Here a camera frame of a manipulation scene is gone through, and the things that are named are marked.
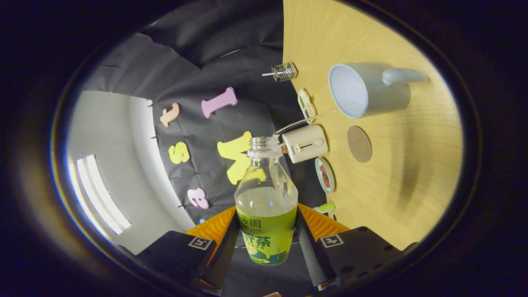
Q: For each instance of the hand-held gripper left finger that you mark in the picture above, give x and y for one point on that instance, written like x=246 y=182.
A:
x=225 y=255

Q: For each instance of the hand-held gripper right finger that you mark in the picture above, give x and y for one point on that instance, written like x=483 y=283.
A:
x=307 y=255

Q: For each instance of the green label juice bottle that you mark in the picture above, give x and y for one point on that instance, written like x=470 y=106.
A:
x=267 y=231

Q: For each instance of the round brown coaster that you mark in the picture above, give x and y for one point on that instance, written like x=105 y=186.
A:
x=359 y=144

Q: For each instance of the grey cup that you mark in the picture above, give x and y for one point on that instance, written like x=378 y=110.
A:
x=371 y=93

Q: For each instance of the small white green bottle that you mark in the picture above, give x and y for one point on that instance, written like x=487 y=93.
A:
x=326 y=207

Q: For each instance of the brown bread slice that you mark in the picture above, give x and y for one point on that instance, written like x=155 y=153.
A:
x=326 y=182
x=323 y=170

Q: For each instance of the pale green plate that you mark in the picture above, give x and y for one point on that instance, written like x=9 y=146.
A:
x=331 y=175

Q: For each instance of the brown toast slice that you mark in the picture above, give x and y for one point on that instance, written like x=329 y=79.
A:
x=284 y=149

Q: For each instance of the white toaster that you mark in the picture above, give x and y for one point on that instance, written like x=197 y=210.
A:
x=307 y=144

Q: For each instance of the long ceiling light panel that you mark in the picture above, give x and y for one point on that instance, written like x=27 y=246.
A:
x=101 y=194

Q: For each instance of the white divided tray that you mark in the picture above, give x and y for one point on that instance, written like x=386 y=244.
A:
x=306 y=105

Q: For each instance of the wooden table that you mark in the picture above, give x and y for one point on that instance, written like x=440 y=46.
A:
x=412 y=144

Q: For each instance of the pale straw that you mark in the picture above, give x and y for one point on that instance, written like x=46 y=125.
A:
x=268 y=74

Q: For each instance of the black backdrop cloth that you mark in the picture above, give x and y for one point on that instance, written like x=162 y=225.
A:
x=198 y=62

